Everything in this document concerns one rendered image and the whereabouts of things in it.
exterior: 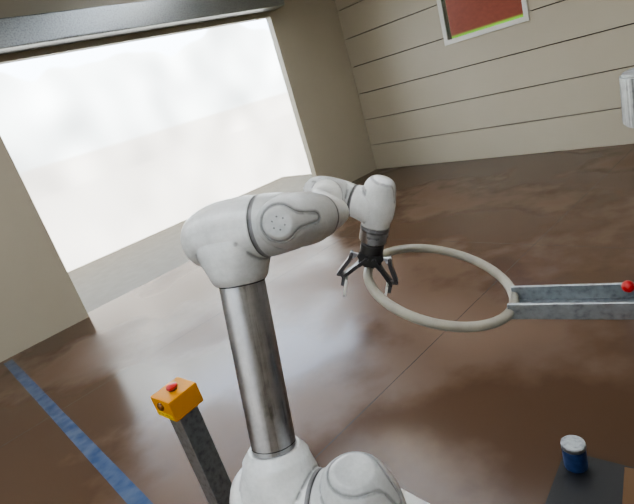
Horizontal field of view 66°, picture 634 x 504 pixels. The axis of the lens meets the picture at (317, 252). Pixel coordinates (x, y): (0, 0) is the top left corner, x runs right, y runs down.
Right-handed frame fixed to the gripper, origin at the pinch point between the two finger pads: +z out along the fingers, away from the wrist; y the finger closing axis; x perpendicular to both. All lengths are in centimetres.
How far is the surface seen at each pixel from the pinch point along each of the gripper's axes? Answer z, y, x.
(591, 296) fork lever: -16, 65, -6
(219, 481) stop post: 71, -42, -29
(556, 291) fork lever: -15, 57, -4
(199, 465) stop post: 62, -48, -31
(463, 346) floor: 117, 70, 136
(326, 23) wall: -31, -146, 809
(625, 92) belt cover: -74, 52, -12
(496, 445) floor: 105, 75, 45
